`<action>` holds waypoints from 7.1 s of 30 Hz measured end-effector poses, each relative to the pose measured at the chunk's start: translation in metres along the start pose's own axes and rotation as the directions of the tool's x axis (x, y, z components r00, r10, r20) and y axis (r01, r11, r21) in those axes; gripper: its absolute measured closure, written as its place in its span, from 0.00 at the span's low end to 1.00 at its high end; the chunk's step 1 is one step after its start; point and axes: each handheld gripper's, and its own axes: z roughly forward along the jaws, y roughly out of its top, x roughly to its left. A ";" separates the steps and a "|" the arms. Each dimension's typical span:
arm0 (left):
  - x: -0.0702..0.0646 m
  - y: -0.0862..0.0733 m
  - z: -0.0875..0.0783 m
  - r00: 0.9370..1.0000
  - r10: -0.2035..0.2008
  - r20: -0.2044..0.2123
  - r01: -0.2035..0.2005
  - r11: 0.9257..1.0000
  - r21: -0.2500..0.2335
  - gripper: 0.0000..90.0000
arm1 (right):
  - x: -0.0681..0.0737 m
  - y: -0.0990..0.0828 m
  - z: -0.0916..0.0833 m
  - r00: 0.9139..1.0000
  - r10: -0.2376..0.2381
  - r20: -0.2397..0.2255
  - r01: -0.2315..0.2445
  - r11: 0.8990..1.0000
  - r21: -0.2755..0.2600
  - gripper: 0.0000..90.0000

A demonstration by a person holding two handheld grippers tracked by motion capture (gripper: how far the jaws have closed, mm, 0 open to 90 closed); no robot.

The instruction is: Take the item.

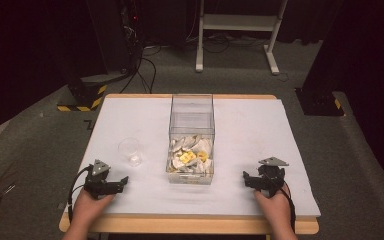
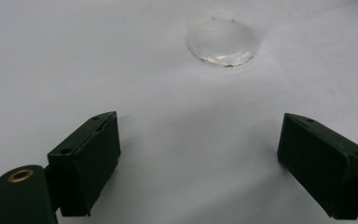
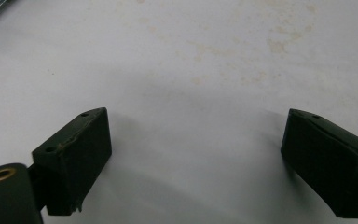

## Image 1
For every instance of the black stand base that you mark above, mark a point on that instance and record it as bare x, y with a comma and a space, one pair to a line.
320, 101

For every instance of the person's left hand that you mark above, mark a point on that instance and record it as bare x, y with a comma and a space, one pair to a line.
88, 210

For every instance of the clear plastic cup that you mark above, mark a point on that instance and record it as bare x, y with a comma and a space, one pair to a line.
130, 151

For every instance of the white table mat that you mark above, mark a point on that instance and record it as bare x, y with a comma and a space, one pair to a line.
246, 140

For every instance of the clear plastic box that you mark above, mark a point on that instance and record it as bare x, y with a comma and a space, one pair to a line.
191, 116

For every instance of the black stand with striped base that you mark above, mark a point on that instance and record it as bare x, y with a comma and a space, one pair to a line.
86, 91

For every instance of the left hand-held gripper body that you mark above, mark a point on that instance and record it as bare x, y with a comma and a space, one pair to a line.
96, 181

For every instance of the yellow scrap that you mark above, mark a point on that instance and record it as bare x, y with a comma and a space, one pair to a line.
188, 156

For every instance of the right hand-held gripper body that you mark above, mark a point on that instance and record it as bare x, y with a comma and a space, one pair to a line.
271, 176

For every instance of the wooden table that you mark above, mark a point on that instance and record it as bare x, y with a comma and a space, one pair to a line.
186, 225

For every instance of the pile of white scraps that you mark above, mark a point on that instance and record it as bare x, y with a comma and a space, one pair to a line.
201, 146

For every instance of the person's right hand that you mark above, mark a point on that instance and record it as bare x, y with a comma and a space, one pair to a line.
275, 208

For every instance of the white metal stand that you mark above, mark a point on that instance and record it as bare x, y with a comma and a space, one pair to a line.
240, 22

